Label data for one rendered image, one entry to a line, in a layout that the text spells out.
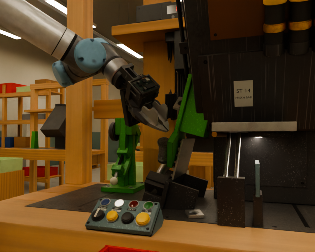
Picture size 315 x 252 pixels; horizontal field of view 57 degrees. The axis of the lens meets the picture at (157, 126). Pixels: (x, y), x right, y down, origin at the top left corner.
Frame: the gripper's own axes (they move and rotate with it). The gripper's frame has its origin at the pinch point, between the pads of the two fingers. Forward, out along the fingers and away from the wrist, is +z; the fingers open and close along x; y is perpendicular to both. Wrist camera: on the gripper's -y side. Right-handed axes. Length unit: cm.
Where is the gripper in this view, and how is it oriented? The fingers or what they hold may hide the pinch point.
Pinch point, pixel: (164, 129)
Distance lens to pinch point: 78.2
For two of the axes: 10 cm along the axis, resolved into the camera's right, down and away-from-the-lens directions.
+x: 7.6, -3.7, 5.4
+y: 2.3, -6.2, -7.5
